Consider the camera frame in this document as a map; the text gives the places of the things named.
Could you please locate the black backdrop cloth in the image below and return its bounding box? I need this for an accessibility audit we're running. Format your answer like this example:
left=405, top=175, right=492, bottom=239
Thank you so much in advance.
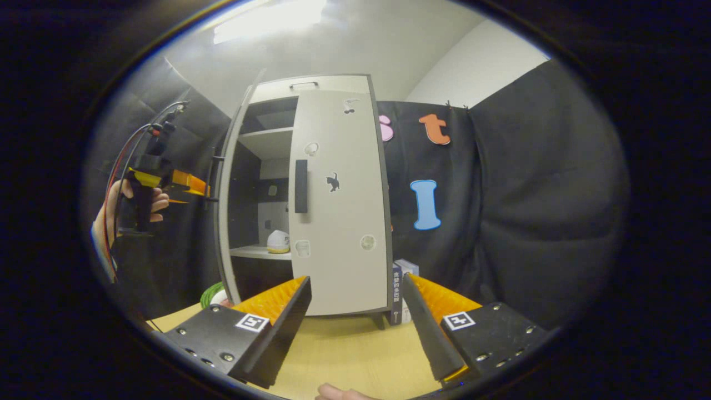
left=83, top=56, right=631, bottom=331

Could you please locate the black door handle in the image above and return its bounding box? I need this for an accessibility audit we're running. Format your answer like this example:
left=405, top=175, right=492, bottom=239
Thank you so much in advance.
left=295, top=159, right=308, bottom=214
left=204, top=157, right=226, bottom=211

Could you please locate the watermelon plush toy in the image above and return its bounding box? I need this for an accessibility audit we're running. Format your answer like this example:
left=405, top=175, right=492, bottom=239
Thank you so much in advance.
left=200, top=281, right=234, bottom=309

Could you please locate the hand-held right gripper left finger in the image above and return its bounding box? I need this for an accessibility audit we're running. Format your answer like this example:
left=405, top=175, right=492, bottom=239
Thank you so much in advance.
left=165, top=275, right=313, bottom=389

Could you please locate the blue white box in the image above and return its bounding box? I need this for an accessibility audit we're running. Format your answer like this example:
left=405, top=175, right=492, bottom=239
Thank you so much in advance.
left=389, top=258, right=420, bottom=326

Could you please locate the red and black gripper cable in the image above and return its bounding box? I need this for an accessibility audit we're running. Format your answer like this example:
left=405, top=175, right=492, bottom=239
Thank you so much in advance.
left=103, top=100, right=189, bottom=278

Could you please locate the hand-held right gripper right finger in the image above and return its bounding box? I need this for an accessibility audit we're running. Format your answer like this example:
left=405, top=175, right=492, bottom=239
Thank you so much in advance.
left=401, top=272, right=548, bottom=388

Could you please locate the white shoe cabinet door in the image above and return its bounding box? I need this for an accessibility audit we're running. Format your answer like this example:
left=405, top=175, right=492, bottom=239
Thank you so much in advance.
left=214, top=69, right=267, bottom=305
left=288, top=75, right=393, bottom=316

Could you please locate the white striped shoe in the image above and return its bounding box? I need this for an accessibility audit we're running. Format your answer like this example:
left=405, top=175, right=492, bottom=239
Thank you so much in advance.
left=267, top=229, right=291, bottom=254

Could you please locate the white grey shoe cabinet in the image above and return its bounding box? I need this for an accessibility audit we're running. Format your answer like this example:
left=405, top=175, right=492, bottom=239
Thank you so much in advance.
left=214, top=74, right=393, bottom=328

